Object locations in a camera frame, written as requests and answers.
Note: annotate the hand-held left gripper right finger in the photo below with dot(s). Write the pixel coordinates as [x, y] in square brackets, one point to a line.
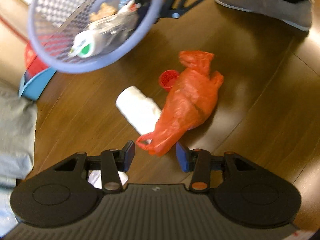
[181, 158]

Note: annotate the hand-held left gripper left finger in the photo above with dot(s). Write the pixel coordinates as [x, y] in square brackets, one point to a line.
[129, 155]

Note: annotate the white paper roll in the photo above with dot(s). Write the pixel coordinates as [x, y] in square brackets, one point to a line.
[137, 110]

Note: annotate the red plastic bag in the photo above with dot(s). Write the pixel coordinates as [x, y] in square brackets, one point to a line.
[192, 100]

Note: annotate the red bottle cap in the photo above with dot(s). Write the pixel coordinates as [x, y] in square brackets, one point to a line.
[167, 78]

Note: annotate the clear plastic bottle white cap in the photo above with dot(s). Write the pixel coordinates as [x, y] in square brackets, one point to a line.
[85, 45]

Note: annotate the lavender mesh basket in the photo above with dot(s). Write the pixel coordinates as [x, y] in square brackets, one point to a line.
[75, 67]

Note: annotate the person's slipper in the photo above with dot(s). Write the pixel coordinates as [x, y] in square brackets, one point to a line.
[262, 2]

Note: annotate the grey curtain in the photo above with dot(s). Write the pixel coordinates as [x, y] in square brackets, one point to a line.
[15, 130]

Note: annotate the blue dustpan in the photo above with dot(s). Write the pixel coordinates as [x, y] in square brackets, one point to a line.
[35, 85]

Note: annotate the red broom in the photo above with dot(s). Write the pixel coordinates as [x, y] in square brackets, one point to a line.
[33, 57]

